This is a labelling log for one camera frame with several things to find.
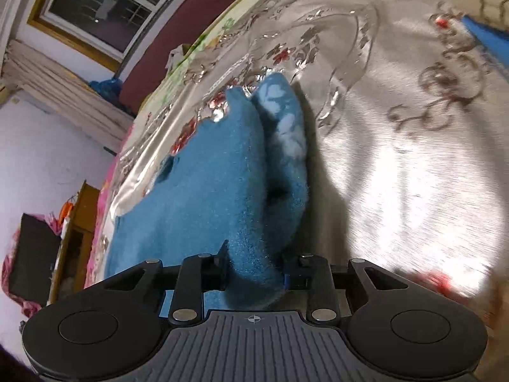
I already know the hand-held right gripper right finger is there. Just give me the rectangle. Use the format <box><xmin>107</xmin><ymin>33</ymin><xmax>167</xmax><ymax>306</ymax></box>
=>
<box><xmin>280</xmin><ymin>252</ymin><xmax>410</xmax><ymax>324</ymax></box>

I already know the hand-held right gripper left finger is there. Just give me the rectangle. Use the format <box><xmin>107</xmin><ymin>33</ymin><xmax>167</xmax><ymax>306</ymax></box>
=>
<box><xmin>103</xmin><ymin>241</ymin><xmax>230</xmax><ymax>325</ymax></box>

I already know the blue sweater with white flowers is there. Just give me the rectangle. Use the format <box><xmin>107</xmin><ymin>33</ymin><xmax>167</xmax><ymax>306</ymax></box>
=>
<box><xmin>104</xmin><ymin>72</ymin><xmax>311</xmax><ymax>313</ymax></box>

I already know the wooden cabinet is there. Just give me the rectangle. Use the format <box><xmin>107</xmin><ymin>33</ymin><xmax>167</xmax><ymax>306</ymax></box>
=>
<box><xmin>48</xmin><ymin>181</ymin><xmax>101</xmax><ymax>307</ymax></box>

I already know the silver floral bedspread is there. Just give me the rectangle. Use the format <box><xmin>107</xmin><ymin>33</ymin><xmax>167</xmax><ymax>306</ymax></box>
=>
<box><xmin>85</xmin><ymin>0</ymin><xmax>509</xmax><ymax>315</ymax></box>

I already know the black box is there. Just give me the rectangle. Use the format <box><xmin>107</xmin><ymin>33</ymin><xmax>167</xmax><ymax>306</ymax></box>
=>
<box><xmin>10</xmin><ymin>213</ymin><xmax>63</xmax><ymax>307</ymax></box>

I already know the blue plastic bag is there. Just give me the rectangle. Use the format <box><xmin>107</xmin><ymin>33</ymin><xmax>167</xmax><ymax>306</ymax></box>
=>
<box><xmin>87</xmin><ymin>79</ymin><xmax>125</xmax><ymax>109</ymax></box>

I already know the small white cloth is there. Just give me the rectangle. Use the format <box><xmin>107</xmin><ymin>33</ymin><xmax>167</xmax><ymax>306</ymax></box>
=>
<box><xmin>166</xmin><ymin>44</ymin><xmax>192</xmax><ymax>73</ymax></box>

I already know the maroon headboard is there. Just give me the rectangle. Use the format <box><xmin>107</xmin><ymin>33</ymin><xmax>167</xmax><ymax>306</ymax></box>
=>
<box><xmin>119</xmin><ymin>0</ymin><xmax>279</xmax><ymax>117</ymax></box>

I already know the bright blue cloth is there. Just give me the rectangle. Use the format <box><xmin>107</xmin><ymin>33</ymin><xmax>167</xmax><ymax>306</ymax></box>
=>
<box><xmin>461</xmin><ymin>15</ymin><xmax>509</xmax><ymax>65</ymax></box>

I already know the window with yellow frame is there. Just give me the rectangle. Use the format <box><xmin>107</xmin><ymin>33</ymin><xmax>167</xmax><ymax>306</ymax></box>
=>
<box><xmin>27</xmin><ymin>0</ymin><xmax>208</xmax><ymax>73</ymax></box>

